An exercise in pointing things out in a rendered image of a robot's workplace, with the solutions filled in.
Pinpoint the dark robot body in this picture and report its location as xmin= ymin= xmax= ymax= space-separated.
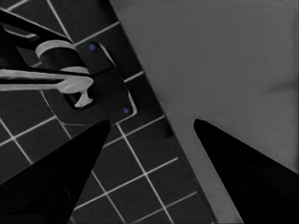
xmin=0 ymin=7 xmax=138 ymax=125

